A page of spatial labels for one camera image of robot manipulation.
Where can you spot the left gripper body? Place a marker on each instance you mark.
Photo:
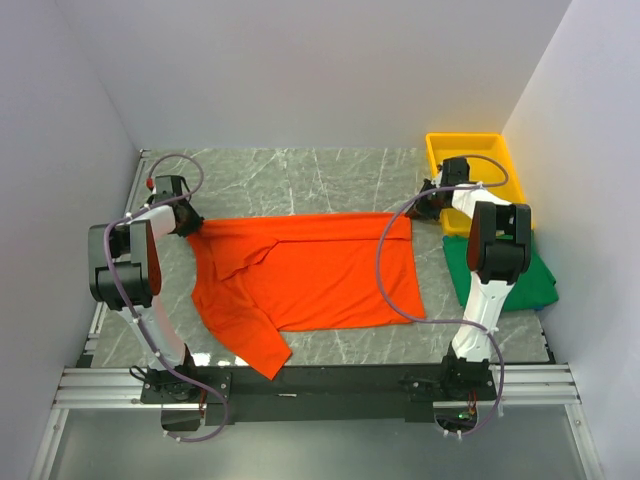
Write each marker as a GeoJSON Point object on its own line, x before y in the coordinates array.
{"type": "Point", "coordinates": [193, 220]}

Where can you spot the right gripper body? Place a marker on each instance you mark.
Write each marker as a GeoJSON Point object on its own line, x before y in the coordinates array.
{"type": "Point", "coordinates": [430, 206]}

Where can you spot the orange t shirt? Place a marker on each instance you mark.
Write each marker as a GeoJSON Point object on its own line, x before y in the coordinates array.
{"type": "Point", "coordinates": [258, 278]}

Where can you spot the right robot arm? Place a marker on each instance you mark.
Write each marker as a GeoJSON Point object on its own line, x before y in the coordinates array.
{"type": "Point", "coordinates": [499, 251]}

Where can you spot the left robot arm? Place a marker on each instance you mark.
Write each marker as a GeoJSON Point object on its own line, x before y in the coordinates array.
{"type": "Point", "coordinates": [125, 274]}

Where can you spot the yellow plastic bin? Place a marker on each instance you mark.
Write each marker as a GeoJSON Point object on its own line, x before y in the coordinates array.
{"type": "Point", "coordinates": [440, 146]}

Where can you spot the folded green t shirt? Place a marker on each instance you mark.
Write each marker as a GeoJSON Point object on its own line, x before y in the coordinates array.
{"type": "Point", "coordinates": [534, 289]}

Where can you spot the black base beam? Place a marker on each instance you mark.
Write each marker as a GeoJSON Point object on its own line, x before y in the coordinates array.
{"type": "Point", "coordinates": [340, 392]}

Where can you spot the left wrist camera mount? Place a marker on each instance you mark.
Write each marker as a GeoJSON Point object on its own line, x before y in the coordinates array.
{"type": "Point", "coordinates": [156, 185]}

